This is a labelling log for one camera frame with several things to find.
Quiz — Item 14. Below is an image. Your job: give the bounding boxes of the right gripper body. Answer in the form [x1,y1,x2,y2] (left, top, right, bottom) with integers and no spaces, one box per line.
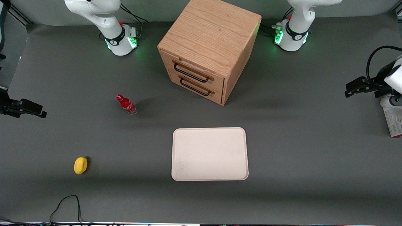
[0,87,10,115]

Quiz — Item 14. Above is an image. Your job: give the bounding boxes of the red cookie box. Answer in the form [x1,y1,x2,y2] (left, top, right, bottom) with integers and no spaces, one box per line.
[382,106,402,138]

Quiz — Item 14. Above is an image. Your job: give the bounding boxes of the beige rectangular tray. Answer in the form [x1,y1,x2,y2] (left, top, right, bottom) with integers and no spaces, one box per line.
[171,127,249,182]

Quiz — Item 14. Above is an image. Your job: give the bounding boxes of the yellow lemon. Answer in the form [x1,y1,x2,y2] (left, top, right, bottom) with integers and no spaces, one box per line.
[74,157,88,175]

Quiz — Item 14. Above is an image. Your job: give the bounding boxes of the red cola bottle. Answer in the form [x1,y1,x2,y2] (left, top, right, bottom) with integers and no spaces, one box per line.
[116,94,138,115]

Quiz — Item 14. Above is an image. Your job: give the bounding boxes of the wooden drawer front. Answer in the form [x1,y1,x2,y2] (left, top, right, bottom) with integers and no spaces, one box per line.
[170,72,224,105]
[160,50,225,94]

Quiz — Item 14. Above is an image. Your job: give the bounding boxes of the wooden two-drawer cabinet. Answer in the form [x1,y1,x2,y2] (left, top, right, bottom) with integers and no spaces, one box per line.
[157,0,262,106]

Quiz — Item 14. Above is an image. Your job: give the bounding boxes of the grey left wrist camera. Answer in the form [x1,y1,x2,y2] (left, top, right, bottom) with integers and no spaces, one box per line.
[379,95,402,109]

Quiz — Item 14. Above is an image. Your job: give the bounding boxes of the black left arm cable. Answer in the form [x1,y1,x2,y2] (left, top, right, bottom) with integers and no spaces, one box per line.
[366,46,402,83]

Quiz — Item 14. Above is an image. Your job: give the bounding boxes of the black hanging cable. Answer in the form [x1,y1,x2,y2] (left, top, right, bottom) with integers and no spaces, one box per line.
[0,0,10,61]

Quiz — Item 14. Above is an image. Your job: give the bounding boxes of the black left arm base cables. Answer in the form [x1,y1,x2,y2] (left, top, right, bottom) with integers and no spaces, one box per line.
[260,8,293,35]

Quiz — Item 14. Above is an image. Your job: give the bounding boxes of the black arm base cables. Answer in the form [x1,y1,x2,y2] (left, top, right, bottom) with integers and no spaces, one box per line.
[120,3,149,24]
[260,8,293,35]

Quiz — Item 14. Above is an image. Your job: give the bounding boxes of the black looped table cable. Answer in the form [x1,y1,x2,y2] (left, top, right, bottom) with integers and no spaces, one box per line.
[50,195,95,225]

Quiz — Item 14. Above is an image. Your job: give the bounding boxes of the black right arm base cables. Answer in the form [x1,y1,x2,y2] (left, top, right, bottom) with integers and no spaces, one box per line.
[120,3,149,24]

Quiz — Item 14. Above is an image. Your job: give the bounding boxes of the black metal drawer handle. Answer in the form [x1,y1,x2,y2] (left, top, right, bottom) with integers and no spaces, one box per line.
[180,77,211,96]
[174,63,210,83]

